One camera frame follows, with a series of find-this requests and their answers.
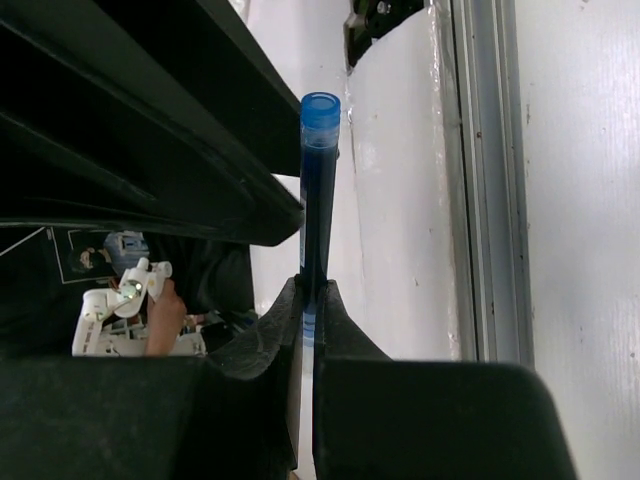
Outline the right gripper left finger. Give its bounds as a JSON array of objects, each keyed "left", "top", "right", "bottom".
[{"left": 1, "top": 278, "right": 301, "bottom": 479}]

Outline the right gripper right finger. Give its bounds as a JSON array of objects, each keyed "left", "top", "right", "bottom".
[{"left": 312, "top": 282, "right": 576, "bottom": 479}]

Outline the blue pen bottom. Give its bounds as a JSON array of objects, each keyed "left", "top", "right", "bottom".
[{"left": 297, "top": 90, "right": 344, "bottom": 471}]

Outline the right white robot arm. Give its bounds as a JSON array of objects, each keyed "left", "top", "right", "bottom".
[{"left": 1, "top": 1, "right": 576, "bottom": 479}]

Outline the white foam board cover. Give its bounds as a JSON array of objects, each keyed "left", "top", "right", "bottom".
[{"left": 247, "top": 1, "right": 461, "bottom": 360}]

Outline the person in black shirt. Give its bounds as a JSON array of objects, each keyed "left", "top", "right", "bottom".
[{"left": 1, "top": 227, "right": 255, "bottom": 358}]

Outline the aluminium front rail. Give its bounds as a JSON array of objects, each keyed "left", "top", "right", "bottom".
[{"left": 451, "top": 1, "right": 534, "bottom": 367}]

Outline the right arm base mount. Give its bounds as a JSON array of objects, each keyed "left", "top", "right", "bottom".
[{"left": 343, "top": 0, "right": 428, "bottom": 70}]

